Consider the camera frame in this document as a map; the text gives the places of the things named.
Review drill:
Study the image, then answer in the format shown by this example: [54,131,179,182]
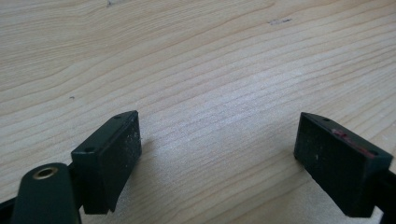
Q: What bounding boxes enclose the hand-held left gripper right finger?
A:
[293,111,394,218]

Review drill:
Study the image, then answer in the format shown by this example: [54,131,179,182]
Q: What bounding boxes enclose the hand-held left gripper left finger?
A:
[70,109,143,216]

